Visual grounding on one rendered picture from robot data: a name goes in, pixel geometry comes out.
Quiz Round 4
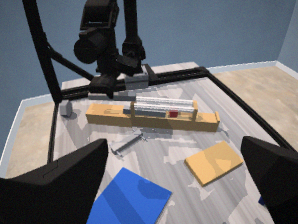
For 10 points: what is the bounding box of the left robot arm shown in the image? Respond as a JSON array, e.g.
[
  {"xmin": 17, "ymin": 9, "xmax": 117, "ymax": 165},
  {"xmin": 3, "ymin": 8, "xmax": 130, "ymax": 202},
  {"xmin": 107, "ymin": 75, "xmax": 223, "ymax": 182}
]
[{"xmin": 73, "ymin": 0, "xmax": 146, "ymax": 77}]

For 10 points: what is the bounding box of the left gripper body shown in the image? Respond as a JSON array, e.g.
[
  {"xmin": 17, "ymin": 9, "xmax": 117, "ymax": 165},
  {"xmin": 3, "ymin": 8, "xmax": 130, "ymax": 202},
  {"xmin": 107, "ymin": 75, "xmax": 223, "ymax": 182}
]
[{"xmin": 88, "ymin": 48, "xmax": 118, "ymax": 94}]

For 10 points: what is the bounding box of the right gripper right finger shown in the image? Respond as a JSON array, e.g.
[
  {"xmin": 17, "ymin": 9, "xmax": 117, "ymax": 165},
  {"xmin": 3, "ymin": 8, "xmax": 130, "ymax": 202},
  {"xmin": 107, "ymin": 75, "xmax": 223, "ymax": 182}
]
[{"xmin": 240, "ymin": 136, "xmax": 298, "ymax": 224}]

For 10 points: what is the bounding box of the tan flat wooden board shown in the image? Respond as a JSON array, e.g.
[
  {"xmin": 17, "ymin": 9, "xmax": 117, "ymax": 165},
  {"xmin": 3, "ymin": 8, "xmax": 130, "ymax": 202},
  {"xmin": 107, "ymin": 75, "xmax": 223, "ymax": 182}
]
[{"xmin": 184, "ymin": 141, "xmax": 244, "ymax": 187}]

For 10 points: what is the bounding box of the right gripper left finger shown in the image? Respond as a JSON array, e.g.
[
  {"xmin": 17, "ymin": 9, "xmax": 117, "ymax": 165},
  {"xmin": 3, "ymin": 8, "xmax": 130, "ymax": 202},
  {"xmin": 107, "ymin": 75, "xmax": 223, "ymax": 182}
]
[{"xmin": 0, "ymin": 138, "xmax": 109, "ymax": 224}]

